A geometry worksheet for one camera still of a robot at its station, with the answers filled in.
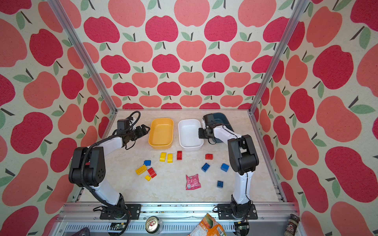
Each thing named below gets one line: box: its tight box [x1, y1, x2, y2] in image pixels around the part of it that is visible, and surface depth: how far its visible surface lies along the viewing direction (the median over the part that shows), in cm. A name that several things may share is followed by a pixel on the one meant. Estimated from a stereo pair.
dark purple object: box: [71, 227, 91, 236], surface depth 67 cm
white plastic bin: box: [178, 118, 205, 151], surface depth 108 cm
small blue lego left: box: [143, 160, 152, 167], surface depth 95 cm
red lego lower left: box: [147, 167, 158, 179], surface depth 88 cm
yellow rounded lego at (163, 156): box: [159, 152, 167, 163], surface depth 95 cm
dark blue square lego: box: [216, 180, 224, 189], surface depth 84 cm
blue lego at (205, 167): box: [201, 162, 211, 173], surface depth 90 cm
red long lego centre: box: [176, 150, 183, 161], surface depth 95 cm
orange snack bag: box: [187, 212, 227, 236], surface depth 69 cm
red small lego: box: [205, 153, 214, 160], surface depth 96 cm
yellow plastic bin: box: [148, 117, 174, 150], surface depth 107 cm
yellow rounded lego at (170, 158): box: [166, 153, 174, 164], surface depth 95 cm
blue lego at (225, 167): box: [220, 163, 230, 173], surface depth 90 cm
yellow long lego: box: [135, 164, 148, 176], surface depth 90 cm
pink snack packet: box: [185, 173, 202, 191], surface depth 84 cm
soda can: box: [145, 215, 160, 235], surface depth 63 cm
